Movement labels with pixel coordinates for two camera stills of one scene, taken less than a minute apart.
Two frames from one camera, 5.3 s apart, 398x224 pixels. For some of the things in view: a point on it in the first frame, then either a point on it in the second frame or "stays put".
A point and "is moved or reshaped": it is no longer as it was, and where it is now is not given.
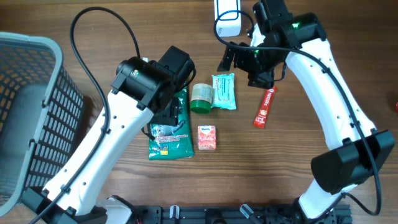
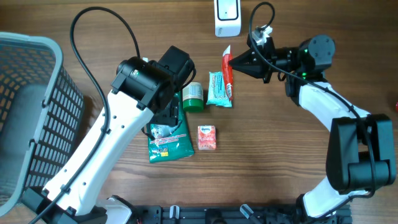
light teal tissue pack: (224, 91) is moved or reshaped
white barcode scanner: (229, 25) stays put
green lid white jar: (201, 98) is moved or reshaped
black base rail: (244, 214) stays put
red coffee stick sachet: (261, 118) → (226, 56)
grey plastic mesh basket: (41, 116) stays put
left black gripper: (171, 118) stays put
